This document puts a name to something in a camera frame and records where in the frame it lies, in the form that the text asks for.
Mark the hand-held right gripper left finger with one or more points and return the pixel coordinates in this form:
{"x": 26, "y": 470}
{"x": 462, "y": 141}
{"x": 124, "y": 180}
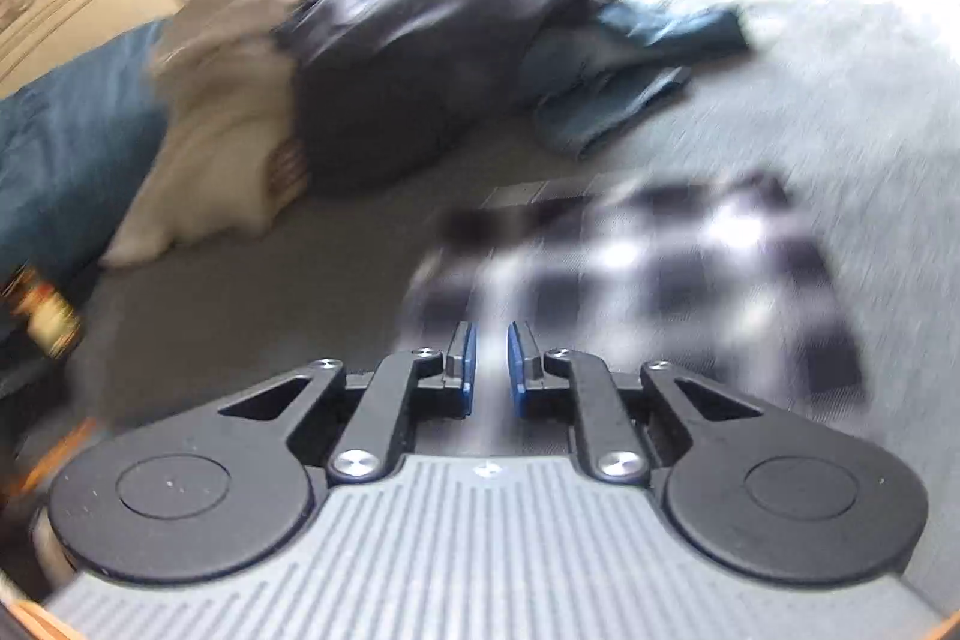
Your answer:
{"x": 469, "y": 370}

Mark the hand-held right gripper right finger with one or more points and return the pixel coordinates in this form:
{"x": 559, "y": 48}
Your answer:
{"x": 516, "y": 370}

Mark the black white plaid shirt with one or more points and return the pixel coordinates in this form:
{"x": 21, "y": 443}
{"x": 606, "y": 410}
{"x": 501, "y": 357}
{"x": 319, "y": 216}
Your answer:
{"x": 637, "y": 280}

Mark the blue duvet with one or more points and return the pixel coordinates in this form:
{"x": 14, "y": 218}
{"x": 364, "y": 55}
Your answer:
{"x": 67, "y": 160}

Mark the cream fleece blanket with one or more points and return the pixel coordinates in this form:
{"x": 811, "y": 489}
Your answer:
{"x": 210, "y": 145}

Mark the dark navy garment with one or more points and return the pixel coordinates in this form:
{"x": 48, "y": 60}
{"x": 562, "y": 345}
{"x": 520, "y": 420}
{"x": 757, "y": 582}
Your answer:
{"x": 397, "y": 108}

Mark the checked pillow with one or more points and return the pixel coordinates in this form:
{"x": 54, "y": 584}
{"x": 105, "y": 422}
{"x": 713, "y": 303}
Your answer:
{"x": 285, "y": 168}

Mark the blue jeans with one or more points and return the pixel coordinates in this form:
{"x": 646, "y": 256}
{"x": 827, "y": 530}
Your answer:
{"x": 600, "y": 108}

